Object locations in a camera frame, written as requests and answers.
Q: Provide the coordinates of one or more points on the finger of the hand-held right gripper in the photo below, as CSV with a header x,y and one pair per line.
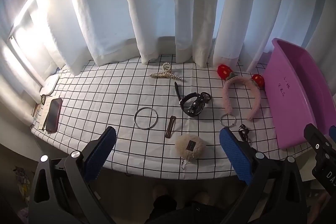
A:
x,y
333,132
319,142

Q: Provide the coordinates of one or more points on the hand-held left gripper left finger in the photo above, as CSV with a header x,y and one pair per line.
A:
x,y
101,153

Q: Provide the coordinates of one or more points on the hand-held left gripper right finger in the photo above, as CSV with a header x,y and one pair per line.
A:
x,y
235,153

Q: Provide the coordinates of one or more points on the pink strawberry headband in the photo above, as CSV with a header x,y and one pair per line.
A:
x,y
227,98

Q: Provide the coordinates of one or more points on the purple plastic basin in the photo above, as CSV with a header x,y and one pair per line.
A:
x,y
288,87

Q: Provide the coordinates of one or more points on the brown hair clip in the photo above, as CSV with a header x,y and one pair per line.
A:
x,y
170,117

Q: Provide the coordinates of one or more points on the cream fluffy pouch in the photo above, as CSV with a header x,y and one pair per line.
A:
x,y
189,146

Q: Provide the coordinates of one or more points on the silver bangle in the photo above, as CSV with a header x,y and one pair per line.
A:
x,y
134,119

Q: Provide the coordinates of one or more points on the black grid white tablecloth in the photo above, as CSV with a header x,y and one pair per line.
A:
x,y
105,98

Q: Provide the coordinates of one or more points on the phone in red case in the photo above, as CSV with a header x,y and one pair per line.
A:
x,y
53,115

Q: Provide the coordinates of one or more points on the black wrist watch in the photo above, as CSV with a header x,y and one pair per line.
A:
x,y
193,106

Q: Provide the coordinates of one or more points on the person's legs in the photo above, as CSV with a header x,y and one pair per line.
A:
x,y
181,205

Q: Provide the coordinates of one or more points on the colourful patterned bag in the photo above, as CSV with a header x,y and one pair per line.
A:
x,y
22,179

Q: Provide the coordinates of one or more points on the pearl hair claw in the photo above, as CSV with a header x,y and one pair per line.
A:
x,y
162,75

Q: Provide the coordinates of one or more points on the white curtain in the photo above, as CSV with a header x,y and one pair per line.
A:
x,y
157,3

